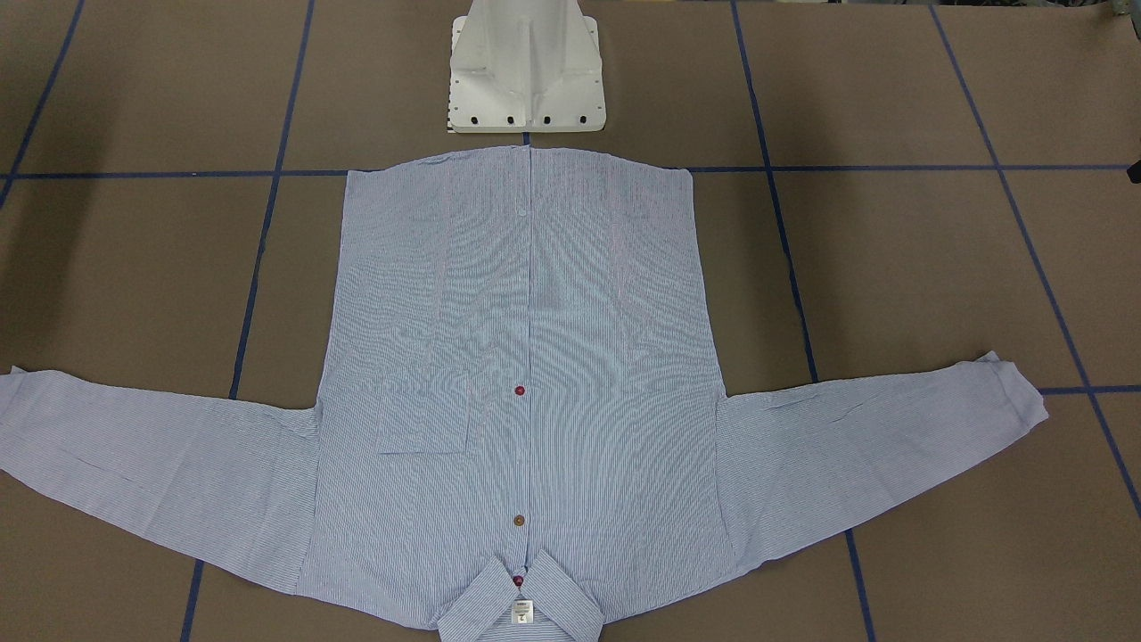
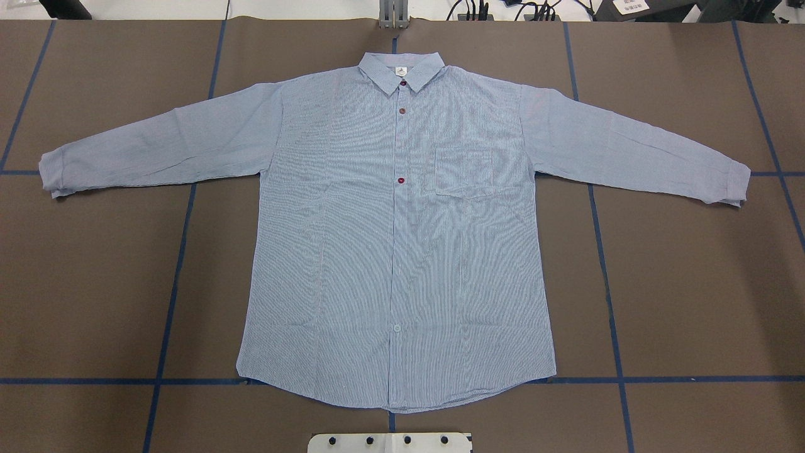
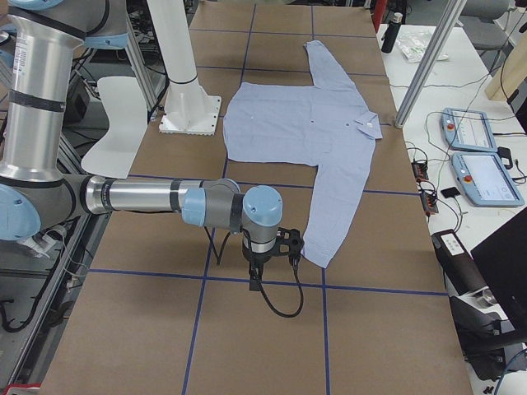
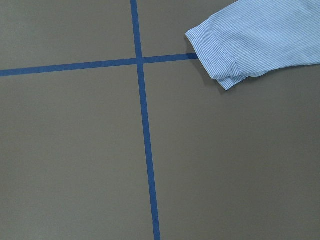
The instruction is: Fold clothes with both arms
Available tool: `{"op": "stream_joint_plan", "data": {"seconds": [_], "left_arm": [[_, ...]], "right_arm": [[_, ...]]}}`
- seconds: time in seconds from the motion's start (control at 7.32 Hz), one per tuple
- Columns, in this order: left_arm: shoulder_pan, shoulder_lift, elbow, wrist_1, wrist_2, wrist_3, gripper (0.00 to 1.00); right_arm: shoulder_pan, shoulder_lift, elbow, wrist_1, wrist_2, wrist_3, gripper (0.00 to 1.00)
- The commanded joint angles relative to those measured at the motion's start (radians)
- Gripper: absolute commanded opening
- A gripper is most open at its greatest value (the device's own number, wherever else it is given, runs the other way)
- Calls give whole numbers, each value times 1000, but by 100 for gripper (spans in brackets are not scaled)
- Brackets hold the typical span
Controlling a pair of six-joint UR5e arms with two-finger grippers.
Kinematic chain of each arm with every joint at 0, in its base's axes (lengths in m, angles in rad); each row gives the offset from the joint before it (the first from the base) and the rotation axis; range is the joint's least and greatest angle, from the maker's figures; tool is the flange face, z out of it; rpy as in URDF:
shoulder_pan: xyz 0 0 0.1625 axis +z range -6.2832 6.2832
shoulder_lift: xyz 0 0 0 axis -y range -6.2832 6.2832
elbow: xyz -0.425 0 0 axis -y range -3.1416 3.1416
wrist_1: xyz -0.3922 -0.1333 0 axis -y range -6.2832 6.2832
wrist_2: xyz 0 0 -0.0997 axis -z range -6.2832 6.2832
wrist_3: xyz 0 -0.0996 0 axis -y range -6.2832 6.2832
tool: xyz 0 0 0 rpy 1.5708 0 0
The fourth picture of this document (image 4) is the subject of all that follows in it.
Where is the light blue striped shirt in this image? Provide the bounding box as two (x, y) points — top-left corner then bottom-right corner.
(186, 0), (320, 90)

